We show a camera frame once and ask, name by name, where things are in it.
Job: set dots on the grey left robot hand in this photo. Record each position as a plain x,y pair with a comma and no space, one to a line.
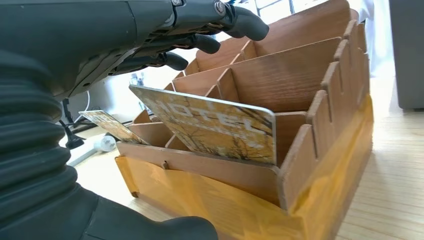
66,36

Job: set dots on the yellow hotel key card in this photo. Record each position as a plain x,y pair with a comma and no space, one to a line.
215,129
112,127

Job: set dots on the wooden card organiser box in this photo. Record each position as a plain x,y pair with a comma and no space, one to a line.
281,76

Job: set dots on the black power plug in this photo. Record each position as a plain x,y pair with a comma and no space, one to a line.
73,143

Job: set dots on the white round plug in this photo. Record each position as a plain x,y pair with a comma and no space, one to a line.
106,143

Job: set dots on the yellow organiser base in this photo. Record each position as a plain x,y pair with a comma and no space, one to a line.
215,205

